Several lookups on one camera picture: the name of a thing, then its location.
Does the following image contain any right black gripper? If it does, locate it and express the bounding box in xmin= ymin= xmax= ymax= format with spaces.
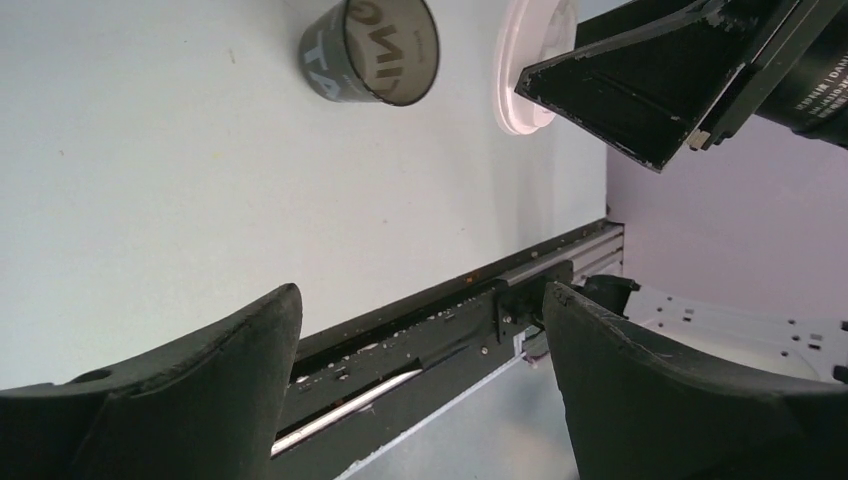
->
xmin=515 ymin=1 xmax=847 ymax=172

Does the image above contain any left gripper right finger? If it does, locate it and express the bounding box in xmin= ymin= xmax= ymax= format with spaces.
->
xmin=542 ymin=282 xmax=847 ymax=479

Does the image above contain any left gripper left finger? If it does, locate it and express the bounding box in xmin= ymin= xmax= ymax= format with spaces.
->
xmin=1 ymin=284 xmax=302 ymax=479

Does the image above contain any dark paper coffee cup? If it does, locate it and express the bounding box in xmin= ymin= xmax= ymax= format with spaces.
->
xmin=297 ymin=0 xmax=440 ymax=107

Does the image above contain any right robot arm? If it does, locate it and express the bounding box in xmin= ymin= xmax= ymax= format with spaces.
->
xmin=516 ymin=0 xmax=847 ymax=172

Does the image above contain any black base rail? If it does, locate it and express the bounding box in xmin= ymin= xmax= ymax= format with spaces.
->
xmin=269 ymin=220 xmax=624 ymax=479

